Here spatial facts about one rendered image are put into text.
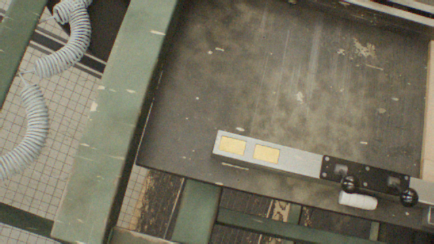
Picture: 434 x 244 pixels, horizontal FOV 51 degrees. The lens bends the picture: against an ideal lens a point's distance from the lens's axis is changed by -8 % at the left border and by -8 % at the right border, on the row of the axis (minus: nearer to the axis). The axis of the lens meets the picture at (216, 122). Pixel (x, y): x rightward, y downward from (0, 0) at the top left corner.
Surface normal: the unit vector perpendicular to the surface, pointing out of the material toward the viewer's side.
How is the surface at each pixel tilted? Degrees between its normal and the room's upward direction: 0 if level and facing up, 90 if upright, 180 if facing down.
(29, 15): 90
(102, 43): 90
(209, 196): 60
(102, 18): 90
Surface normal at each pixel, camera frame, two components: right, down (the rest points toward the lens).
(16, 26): 0.55, -0.18
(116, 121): 0.07, -0.34
